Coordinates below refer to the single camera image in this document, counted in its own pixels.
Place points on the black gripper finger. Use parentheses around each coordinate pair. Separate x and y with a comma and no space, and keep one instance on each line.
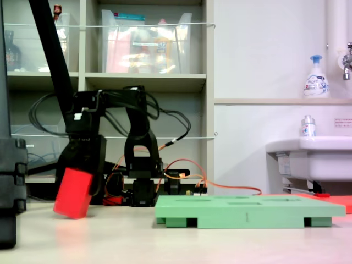
(66,160)
(99,170)

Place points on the red square block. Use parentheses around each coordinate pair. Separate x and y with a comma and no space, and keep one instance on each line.
(72,192)

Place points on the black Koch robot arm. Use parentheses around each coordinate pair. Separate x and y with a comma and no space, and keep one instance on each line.
(137,115)

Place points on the black tripod leg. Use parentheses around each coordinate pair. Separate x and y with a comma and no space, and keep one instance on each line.
(41,169)
(52,55)

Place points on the red base clamp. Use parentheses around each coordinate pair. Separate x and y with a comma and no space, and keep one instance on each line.
(112,200)

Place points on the low clear plastic bin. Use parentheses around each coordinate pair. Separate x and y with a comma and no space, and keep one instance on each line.
(35,148)

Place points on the notched black stack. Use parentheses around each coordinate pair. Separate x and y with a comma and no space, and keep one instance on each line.
(11,178)

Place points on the black table clamp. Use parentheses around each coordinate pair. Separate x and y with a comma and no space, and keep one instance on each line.
(173,181)

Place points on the beige shelf unit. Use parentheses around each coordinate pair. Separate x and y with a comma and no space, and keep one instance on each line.
(145,82)

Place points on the pink packet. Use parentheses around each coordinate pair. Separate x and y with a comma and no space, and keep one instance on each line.
(116,55)

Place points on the large clear plastic bin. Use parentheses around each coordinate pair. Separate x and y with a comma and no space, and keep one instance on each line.
(143,46)

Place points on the dark glass bottle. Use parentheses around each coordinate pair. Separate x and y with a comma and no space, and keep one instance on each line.
(12,55)

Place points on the black circuit board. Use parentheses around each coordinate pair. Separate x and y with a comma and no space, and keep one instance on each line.
(198,191)

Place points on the bottle with pink cap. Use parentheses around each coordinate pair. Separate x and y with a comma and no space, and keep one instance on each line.
(162,46)

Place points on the brown bottle red cap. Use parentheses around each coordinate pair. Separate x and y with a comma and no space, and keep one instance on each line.
(57,12)

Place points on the green shape sorter board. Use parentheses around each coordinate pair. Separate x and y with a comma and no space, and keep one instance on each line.
(247,213)

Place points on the small clear sanitizer bottle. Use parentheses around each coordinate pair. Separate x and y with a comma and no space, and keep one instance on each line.
(308,127)

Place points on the white sink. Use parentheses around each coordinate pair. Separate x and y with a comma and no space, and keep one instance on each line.
(319,156)

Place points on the white blue soap pump bottle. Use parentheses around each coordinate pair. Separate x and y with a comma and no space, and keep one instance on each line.
(316,82)

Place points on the metal faucet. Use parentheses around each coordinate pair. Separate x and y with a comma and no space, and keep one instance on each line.
(347,64)

